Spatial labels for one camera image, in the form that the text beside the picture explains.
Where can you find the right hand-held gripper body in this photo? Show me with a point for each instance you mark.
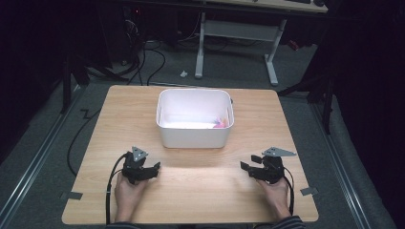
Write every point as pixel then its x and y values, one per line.
pixel 271 170

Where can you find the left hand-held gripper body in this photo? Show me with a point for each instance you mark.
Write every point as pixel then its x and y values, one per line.
pixel 135 168

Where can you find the black computer tower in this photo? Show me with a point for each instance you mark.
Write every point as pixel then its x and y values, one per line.
pixel 125 30

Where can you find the black computer mouse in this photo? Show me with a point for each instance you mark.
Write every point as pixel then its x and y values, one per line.
pixel 318 3

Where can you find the small red object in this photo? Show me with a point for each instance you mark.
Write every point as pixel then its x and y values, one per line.
pixel 293 45

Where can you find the black metal stand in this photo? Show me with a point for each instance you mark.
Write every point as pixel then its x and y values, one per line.
pixel 321 92
pixel 68 79

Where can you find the black keyboard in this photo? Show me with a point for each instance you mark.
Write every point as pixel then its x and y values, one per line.
pixel 297 1

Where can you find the person's right hand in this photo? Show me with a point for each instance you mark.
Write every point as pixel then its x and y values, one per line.
pixel 276 197

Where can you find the metal floor rail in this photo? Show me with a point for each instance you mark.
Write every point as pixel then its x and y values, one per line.
pixel 340 165
pixel 35 159

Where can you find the grey tape piece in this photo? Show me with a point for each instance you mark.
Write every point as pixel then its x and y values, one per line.
pixel 71 195
pixel 309 191

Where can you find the crumpled white paper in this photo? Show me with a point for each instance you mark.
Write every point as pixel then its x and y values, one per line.
pixel 183 73

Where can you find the white-legged wooden desk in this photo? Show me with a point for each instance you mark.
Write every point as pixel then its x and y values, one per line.
pixel 237 31

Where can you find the white plastic bin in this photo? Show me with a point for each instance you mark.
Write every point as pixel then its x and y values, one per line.
pixel 195 117

